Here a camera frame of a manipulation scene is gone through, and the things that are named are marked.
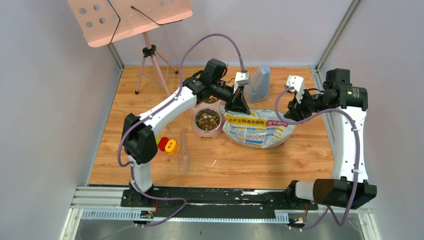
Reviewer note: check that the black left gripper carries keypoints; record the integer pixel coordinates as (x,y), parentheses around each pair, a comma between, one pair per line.
(236,96)

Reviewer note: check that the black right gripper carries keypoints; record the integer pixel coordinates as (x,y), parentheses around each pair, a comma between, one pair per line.
(296,110)

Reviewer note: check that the cat food bag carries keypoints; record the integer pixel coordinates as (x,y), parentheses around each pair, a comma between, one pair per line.
(259,129)

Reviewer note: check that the clear plastic food scoop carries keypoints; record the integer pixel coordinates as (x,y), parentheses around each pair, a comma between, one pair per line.
(184,155)

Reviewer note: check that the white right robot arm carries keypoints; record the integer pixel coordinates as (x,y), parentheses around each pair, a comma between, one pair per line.
(348,187)

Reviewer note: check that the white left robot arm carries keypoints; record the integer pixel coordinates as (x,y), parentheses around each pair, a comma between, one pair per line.
(139,131)

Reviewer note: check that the pink double bowl feeder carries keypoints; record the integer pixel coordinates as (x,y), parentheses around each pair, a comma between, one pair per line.
(212,134)

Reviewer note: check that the blue item in bubble wrap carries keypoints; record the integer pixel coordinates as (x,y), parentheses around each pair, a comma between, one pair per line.
(258,89)

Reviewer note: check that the steel bowl far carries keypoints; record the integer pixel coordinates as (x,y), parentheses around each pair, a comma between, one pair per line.
(210,100)

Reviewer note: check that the steel bowl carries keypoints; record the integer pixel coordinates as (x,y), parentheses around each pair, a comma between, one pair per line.
(207,119)
(210,100)

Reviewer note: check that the steel bowl near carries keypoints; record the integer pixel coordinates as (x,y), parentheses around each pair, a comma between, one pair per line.
(207,119)

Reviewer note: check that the yellow traffic light block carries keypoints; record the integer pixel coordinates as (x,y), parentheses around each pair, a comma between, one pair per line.
(171,146)

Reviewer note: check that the red toy block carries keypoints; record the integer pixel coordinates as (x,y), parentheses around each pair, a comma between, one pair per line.
(163,143)

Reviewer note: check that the green toy block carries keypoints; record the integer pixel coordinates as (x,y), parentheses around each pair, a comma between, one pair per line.
(157,140)

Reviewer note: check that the pink music stand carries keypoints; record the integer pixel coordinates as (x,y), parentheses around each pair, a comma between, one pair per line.
(104,22)

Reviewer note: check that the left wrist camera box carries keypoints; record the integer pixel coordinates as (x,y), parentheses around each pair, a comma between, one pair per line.
(241,79)

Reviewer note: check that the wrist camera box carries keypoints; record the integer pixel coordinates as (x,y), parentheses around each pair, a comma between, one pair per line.
(296,85)
(241,79)

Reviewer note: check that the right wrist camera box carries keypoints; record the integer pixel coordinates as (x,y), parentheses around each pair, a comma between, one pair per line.
(296,85)

